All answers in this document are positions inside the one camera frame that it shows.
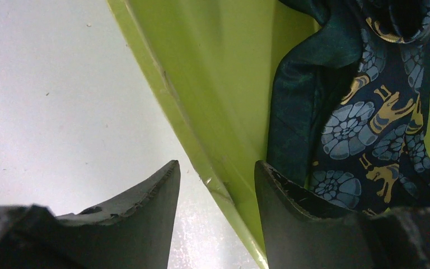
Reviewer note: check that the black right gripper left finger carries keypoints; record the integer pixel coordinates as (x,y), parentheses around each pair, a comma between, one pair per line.
(131,230)

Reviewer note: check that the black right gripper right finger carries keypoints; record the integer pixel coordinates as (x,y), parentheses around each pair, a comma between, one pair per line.
(301,230)

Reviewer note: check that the lime green plastic bin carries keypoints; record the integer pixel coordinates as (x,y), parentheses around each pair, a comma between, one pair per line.
(211,66)

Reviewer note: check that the navy floral gold tie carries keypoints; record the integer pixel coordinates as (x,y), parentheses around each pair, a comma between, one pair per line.
(350,104)

